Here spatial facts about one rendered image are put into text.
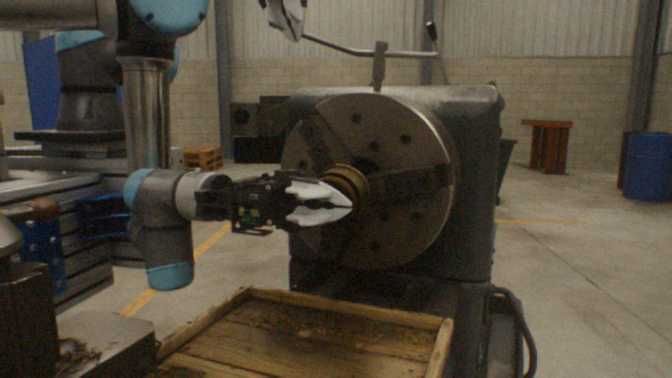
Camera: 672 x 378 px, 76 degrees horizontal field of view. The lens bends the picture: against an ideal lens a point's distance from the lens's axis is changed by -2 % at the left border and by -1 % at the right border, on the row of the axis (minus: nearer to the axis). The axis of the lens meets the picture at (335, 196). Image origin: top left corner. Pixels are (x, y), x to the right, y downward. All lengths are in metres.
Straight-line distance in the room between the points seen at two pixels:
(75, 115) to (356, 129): 0.65
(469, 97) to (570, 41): 11.08
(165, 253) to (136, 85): 0.29
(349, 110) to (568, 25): 11.27
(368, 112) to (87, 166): 0.67
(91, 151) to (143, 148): 0.31
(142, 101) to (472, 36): 10.66
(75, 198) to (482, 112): 0.83
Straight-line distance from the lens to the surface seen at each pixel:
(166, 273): 0.74
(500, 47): 11.37
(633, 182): 7.17
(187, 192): 0.66
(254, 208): 0.60
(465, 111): 0.87
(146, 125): 0.82
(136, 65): 0.82
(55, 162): 1.19
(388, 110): 0.73
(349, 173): 0.64
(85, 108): 1.13
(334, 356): 0.62
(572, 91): 11.84
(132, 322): 0.45
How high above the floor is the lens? 1.21
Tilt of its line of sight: 11 degrees down
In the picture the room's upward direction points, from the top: straight up
